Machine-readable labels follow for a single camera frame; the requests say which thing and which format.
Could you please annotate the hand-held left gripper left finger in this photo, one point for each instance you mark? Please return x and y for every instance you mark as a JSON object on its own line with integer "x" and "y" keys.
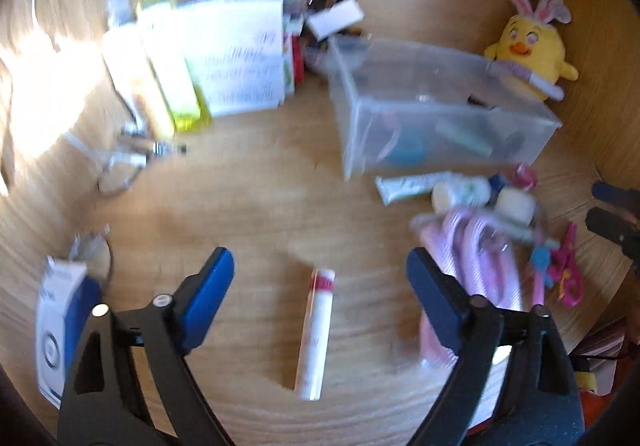
{"x": 207, "y": 296}

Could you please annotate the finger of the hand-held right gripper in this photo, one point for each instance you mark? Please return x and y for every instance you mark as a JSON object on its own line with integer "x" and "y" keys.
{"x": 615, "y": 228}
{"x": 617, "y": 193}

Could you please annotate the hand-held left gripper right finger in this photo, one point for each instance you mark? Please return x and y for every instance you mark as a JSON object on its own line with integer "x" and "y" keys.
{"x": 435, "y": 298}

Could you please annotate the blue hair clip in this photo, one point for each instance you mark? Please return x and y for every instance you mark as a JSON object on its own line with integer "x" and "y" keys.
{"x": 540, "y": 261}

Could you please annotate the pink round case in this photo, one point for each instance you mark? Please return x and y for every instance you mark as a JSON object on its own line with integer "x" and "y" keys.
{"x": 526, "y": 176}

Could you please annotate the pink marker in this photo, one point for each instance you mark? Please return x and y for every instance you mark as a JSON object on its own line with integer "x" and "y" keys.
{"x": 538, "y": 288}

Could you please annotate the white round cap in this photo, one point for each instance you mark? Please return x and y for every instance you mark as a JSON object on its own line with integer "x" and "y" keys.
{"x": 516, "y": 206}

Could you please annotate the small white bottle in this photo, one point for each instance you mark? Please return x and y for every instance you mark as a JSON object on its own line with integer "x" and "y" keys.
{"x": 462, "y": 193}

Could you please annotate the white tube red label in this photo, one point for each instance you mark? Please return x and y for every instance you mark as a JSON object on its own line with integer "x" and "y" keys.
{"x": 316, "y": 331}

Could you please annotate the white green tube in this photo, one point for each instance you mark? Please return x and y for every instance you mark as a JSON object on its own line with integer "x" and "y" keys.
{"x": 410, "y": 186}

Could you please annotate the clear plastic storage box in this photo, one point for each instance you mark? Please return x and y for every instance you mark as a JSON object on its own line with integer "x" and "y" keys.
{"x": 400, "y": 91}

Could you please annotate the blue white box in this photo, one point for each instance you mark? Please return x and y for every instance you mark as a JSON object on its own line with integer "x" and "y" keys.
{"x": 60, "y": 326}

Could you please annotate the teal round case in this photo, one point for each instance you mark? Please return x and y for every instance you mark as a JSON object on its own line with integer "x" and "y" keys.
{"x": 407, "y": 148}

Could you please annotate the silver pen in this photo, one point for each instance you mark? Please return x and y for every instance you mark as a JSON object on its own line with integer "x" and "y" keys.
{"x": 160, "y": 147}

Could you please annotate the yellow chick plush toy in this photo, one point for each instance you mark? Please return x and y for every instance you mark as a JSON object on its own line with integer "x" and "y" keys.
{"x": 537, "y": 46}

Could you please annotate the yellow green liquid bottle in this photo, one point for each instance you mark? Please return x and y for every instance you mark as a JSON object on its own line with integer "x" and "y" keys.
{"x": 172, "y": 71}

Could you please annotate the white handwritten paper sheet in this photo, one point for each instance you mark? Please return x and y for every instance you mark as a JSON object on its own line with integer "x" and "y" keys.
{"x": 235, "y": 56}

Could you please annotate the pale yellow tube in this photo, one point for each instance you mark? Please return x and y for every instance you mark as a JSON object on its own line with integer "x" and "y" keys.
{"x": 132, "y": 66}

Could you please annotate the red fruit print box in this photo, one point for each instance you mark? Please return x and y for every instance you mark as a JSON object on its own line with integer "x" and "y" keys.
{"x": 297, "y": 61}

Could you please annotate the pile of brown trinkets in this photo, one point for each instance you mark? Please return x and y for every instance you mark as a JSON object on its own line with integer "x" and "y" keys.
{"x": 325, "y": 51}

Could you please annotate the white blank card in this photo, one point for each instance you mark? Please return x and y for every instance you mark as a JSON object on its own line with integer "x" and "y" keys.
{"x": 334, "y": 18}

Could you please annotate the thin frame eyeglasses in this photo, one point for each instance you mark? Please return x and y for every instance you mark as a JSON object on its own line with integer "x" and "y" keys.
{"x": 100, "y": 251}

